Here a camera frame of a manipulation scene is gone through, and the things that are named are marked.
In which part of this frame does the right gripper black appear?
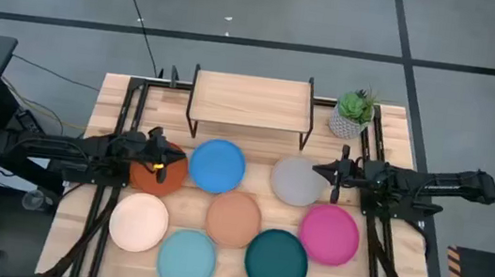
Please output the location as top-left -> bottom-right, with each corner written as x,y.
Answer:
308,140 -> 370,208

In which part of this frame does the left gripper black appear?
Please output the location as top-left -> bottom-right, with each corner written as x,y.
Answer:
135,124 -> 192,187

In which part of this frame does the grey plate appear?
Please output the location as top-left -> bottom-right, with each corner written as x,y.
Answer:
266,152 -> 332,211

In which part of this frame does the orange plate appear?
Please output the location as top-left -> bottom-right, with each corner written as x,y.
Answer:
126,137 -> 192,201

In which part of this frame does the blue plate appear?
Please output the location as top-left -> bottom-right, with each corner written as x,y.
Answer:
185,135 -> 250,198

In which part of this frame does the magenta plate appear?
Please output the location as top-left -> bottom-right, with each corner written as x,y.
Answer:
295,200 -> 364,270

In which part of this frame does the cream plate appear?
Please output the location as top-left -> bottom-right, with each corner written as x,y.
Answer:
105,188 -> 173,257

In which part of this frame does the tan brown plate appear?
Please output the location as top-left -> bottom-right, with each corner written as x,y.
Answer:
202,187 -> 266,254

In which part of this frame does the light teal plate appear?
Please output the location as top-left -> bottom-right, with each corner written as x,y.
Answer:
154,224 -> 221,277

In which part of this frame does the wooden shelf with black legs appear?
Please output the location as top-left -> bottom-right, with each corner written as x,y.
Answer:
182,62 -> 321,154

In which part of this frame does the succulent in white patterned pot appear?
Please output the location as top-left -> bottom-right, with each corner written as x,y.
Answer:
325,83 -> 383,144

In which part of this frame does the dark teal plate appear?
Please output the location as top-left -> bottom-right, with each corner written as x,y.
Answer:
242,225 -> 314,277

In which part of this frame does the clear glass jar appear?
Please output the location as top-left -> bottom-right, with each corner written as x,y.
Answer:
21,187 -> 55,214

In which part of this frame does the black power adapter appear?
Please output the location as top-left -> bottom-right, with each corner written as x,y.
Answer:
14,108 -> 46,133

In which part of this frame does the white sheet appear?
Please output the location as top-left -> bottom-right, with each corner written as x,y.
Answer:
0,153 -> 66,197

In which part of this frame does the black aluminium table frame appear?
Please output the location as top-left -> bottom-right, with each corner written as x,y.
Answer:
40,57 -> 458,277

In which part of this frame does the long black floor cable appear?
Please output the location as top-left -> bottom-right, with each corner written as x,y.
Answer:
102,0 -> 171,80

